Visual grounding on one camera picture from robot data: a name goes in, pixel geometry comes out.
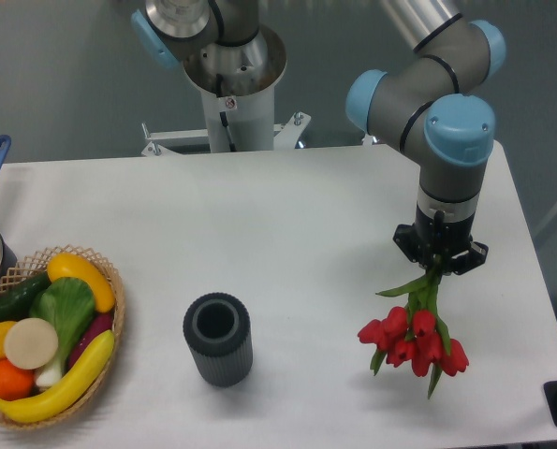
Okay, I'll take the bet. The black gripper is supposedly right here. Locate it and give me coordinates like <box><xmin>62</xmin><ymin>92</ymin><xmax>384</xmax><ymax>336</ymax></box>
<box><xmin>394</xmin><ymin>207</ymin><xmax>489</xmax><ymax>276</ymax></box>

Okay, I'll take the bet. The red tulip bouquet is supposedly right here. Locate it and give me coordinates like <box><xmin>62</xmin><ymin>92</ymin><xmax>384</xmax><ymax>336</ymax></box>
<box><xmin>357</xmin><ymin>262</ymin><xmax>470</xmax><ymax>398</ymax></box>

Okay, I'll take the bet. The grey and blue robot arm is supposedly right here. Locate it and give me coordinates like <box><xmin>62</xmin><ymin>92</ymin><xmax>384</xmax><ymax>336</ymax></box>
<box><xmin>131</xmin><ymin>1</ymin><xmax>506</xmax><ymax>275</ymax></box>

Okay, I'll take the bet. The dark grey ribbed vase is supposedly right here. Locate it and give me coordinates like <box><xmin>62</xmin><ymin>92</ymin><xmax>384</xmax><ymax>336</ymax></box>
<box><xmin>183</xmin><ymin>292</ymin><xmax>254</xmax><ymax>388</ymax></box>

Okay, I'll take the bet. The purple eggplant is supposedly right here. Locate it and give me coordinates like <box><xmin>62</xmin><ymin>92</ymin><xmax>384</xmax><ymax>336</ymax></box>
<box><xmin>66</xmin><ymin>313</ymin><xmax>113</xmax><ymax>369</ymax></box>

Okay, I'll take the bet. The green bok choy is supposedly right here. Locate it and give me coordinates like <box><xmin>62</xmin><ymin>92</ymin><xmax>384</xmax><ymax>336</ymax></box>
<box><xmin>29</xmin><ymin>277</ymin><xmax>95</xmax><ymax>391</ymax></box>

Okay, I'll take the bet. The woven wicker basket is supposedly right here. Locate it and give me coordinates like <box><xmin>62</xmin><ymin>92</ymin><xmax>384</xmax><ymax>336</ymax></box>
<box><xmin>0</xmin><ymin>245</ymin><xmax>125</xmax><ymax>429</ymax></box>

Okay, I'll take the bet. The beige round disc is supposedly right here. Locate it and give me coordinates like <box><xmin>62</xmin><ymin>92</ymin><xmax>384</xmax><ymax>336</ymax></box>
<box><xmin>4</xmin><ymin>318</ymin><xmax>58</xmax><ymax>370</ymax></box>

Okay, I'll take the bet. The green cucumber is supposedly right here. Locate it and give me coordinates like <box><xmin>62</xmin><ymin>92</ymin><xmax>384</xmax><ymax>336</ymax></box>
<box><xmin>0</xmin><ymin>272</ymin><xmax>51</xmax><ymax>322</ymax></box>

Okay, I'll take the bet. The yellow banana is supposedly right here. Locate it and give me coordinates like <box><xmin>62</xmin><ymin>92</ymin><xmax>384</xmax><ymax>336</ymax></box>
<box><xmin>0</xmin><ymin>330</ymin><xmax>115</xmax><ymax>424</ymax></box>

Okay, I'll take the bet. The orange fruit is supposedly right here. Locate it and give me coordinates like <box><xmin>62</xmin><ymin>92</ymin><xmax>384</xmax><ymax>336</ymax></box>
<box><xmin>0</xmin><ymin>359</ymin><xmax>34</xmax><ymax>401</ymax></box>

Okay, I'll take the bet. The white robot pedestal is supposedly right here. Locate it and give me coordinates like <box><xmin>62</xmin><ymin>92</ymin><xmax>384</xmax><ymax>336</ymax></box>
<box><xmin>140</xmin><ymin>22</ymin><xmax>312</xmax><ymax>158</ymax></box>

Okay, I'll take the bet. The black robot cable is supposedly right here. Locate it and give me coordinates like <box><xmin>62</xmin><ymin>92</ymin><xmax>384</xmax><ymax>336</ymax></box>
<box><xmin>214</xmin><ymin>73</ymin><xmax>238</xmax><ymax>152</ymax></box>

